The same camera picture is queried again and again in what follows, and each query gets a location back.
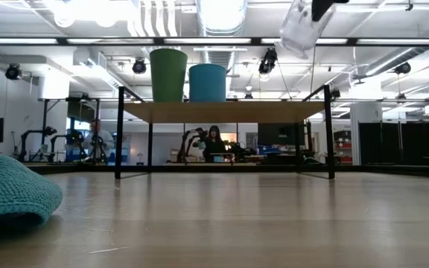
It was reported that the blue ribbed mug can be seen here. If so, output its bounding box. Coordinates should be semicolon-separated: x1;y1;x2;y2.
188;63;227;103

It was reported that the green ribbed plastic cup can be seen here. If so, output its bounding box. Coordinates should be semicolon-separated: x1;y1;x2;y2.
149;48;188;103

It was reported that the wooden shelf with black legs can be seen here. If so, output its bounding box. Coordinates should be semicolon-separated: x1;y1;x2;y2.
114;84;337;180

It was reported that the black hanging spotlight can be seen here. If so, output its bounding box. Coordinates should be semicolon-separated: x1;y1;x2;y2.
258;47;279;75
393;61;412;76
4;63;24;81
132;57;147;75

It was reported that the white pillar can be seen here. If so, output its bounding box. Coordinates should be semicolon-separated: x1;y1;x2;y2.
349;102;384;166

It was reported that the black background monitor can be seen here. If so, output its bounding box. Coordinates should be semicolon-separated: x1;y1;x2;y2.
257;123;307;147

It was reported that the red storage rack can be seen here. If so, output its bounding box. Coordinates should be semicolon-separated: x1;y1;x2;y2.
333;130;353;165

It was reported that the black cabinet row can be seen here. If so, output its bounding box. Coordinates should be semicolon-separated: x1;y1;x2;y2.
358;121;429;167

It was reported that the person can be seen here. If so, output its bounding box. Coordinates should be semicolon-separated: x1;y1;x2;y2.
82;118;115;164
200;125;227;164

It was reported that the teal knitted cloth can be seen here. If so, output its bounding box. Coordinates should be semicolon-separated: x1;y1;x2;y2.
0;155;63;229

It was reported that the silver ventilation duct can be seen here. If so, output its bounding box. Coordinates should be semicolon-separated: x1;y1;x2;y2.
196;0;248;37

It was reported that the black overhead frame bar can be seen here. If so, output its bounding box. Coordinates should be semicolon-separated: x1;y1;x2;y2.
0;36;429;48

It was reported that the black table edge rail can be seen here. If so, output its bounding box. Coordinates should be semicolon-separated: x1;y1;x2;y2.
24;163;429;179

